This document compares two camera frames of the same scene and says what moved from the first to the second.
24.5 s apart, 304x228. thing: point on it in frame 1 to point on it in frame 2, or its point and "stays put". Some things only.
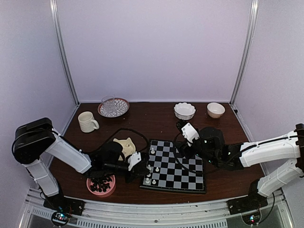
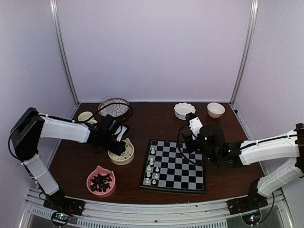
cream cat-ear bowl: x=128 y=147 stays put
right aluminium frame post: x=247 y=52 stays put
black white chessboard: x=168 y=169 stays put
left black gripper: x=135 y=171 to x=119 y=149
